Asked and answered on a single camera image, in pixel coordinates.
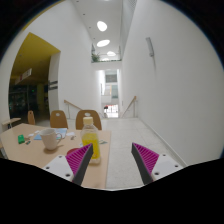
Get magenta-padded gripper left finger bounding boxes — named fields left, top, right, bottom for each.
left=42, top=143, right=94, bottom=187

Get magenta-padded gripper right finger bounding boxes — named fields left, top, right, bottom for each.
left=131, top=142, right=184, bottom=185

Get white mug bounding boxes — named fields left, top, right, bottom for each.
left=39, top=128, right=64, bottom=151

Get light blue printed sheet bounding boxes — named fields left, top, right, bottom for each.
left=33, top=128, right=69, bottom=141

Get yellow drink bottle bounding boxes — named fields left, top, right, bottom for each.
left=80, top=116, right=102, bottom=165

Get wooden chair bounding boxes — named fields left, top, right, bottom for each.
left=75, top=109, right=103, bottom=131
left=27, top=110, right=36, bottom=126
left=49, top=110, right=69, bottom=130

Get wooden stair handrail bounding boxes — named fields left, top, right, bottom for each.
left=63, top=99, right=83, bottom=120
left=121, top=95, right=138, bottom=119

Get small wooden side table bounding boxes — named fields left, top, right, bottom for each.
left=1, top=117, right=22, bottom=130

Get hanging white sign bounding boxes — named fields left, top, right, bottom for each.
left=14, top=68, right=33, bottom=85

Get green potted plant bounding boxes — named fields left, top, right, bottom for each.
left=91, top=51, right=101, bottom=63

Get round ceiling lights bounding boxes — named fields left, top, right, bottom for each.
left=96, top=20, right=118, bottom=62

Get dark wall sign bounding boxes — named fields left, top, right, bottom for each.
left=48, top=80, right=59, bottom=91

